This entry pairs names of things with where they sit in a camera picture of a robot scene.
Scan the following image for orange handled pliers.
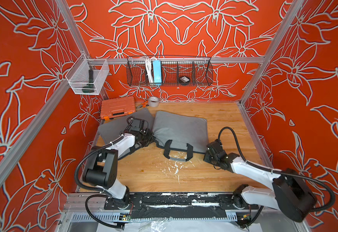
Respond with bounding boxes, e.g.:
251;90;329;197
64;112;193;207
136;101;149;109

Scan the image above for light blue box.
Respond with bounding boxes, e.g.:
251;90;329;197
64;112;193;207
152;60;162;86

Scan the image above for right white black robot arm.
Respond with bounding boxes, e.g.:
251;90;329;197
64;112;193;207
204;137;336;222

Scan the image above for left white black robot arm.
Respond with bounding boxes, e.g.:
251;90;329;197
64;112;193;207
74;116;154;230

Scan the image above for clear plastic wall bin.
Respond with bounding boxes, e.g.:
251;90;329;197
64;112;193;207
65;54;110;95

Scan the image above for dark green flashlight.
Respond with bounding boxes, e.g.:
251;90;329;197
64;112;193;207
82;69;94;93

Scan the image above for grey laptop bag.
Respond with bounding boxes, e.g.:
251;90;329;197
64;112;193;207
98;109;154;160
152;111;209;162

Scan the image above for orange tool case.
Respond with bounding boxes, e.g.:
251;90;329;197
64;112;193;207
100;96;136;120

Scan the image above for black wire wall basket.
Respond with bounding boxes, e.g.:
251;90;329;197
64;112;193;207
126;55;214;87

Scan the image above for clear tape roll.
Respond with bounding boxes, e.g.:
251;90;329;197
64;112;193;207
148;96;160;107

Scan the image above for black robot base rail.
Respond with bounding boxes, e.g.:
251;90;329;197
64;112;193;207
104;192;258;222

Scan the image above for white coiled cable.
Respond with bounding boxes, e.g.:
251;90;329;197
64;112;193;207
144;57;155;84

